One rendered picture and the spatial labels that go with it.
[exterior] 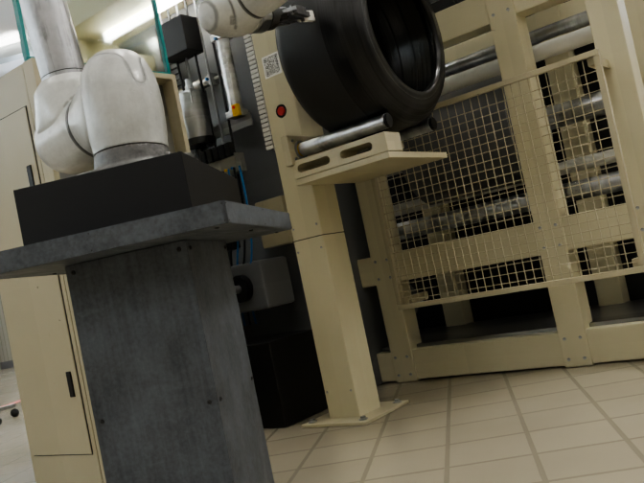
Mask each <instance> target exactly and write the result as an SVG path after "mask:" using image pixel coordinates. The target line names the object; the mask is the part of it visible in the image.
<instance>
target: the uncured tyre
mask: <svg viewBox="0 0 644 483"><path fill-rule="evenodd" d="M291 3H295V5H299V6H302V7H306V10H307V11H313V14H314V17H315V21H313V22H298V21H297V22H296V23H290V25H286V26H279V27H276V28H275V37H276V45H277V50H278V55H279V59H280V62H281V65H282V68H283V71H284V74H285V76H286V79H287V82H288V84H289V86H290V88H291V90H292V92H293V94H294V96H295V97H296V99H297V100H298V102H299V103H300V105H302V107H303V108H304V109H305V111H306V112H307V113H308V114H309V115H310V116H311V117H312V118H313V119H314V121H315V122H316V123H318V124H319V125H321V126H322V127H323V128H325V129H326V130H327V131H329V132H333V131H336V130H338V129H341V128H344V127H348V126H351V125H354V124H356V123H359V122H362V121H365V120H368V119H371V118H374V117H376V116H379V115H381V114H384V113H389V114H390V115H391V116H392V119H393V125H392V127H390V128H387V129H384V130H381V131H378V132H375V133H372V134H369V135H366V136H363V137H360V138H357V139H355V140H352V141H350V142H354V141H356V140H359V139H362V138H365V137H368V136H371V135H374V134H377V133H380V132H383V131H389V132H398V131H401V130H404V129H407V128H410V127H414V126H416V125H418V124H419V123H420V122H422V121H423V120H425V119H426V118H427V117H428V116H429V115H430V114H431V113H432V111H433V110H434V108H435V106H436V104H437V102H438V100H439V98H440V96H441V93H442V90H443V87H444V82H445V73H446V64H445V52H444V46H443V40H442V37H441V32H440V29H439V25H438V22H437V19H436V16H435V13H434V10H433V8H432V6H431V4H430V2H429V0H287V1H286V3H285V4H284V5H282V6H281V7H286V8H289V6H290V4H291Z"/></svg>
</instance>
